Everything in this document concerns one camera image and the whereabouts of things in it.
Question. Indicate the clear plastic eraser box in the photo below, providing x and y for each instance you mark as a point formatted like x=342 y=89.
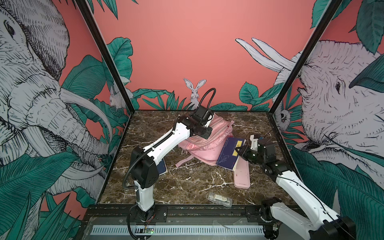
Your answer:
x=219 y=199

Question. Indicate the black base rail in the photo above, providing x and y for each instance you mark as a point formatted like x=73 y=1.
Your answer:
x=164 y=213

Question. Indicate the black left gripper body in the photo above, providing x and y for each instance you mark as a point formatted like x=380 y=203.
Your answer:
x=206 y=131

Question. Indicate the pink student backpack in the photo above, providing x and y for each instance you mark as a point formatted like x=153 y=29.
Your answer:
x=208 y=151

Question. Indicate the dark blue book yellow label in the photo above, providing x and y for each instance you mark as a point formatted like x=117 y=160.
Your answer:
x=229 y=156

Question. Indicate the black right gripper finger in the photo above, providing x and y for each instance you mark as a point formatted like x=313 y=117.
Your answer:
x=242 y=153
x=242 y=148

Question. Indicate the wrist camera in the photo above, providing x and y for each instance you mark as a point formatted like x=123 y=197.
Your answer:
x=254 y=141
x=203 y=115

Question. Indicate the black frame post left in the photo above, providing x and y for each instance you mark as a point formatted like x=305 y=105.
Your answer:
x=98 y=38

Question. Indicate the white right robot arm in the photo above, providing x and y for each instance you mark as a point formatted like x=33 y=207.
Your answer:
x=320 y=222

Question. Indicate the pink pencil case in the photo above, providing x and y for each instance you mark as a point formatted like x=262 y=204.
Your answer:
x=242 y=177

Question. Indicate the black frame post right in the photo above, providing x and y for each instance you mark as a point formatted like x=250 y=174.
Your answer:
x=324 y=21

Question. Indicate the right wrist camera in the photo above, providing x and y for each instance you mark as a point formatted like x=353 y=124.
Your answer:
x=254 y=141

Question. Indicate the black frame post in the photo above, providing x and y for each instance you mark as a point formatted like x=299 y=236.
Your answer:
x=98 y=38
x=324 y=21

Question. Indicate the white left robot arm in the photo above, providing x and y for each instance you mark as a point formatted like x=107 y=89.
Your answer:
x=144 y=163

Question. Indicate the white ventilation grille strip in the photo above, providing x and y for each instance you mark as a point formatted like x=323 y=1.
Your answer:
x=173 y=230

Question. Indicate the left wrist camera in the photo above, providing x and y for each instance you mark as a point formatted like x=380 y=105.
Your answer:
x=203 y=115

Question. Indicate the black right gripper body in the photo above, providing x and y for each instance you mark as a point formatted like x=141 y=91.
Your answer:
x=253 y=157

